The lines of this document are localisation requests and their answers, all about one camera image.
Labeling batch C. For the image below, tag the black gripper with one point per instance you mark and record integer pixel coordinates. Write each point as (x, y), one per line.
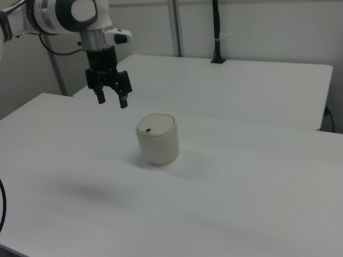
(103, 60)

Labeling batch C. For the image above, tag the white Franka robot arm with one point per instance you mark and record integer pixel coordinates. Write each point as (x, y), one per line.
(53, 16)

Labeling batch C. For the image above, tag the grey partition corner post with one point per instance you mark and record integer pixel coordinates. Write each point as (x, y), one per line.
(175, 26)

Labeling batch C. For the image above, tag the cream plastic trash bin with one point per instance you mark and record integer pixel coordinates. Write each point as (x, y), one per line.
(160, 150)

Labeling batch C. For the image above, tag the white folding table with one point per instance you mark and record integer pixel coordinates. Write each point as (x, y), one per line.
(214, 88)

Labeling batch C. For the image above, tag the black clamped camera pole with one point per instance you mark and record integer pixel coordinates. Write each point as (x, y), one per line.
(216, 26)

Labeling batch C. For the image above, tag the white zip tie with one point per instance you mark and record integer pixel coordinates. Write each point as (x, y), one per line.
(218, 39)

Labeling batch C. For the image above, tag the cream trash bin lid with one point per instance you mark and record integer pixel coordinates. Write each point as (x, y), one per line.
(158, 124)

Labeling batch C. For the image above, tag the grey partition end post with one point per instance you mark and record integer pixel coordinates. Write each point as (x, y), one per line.
(60, 80)

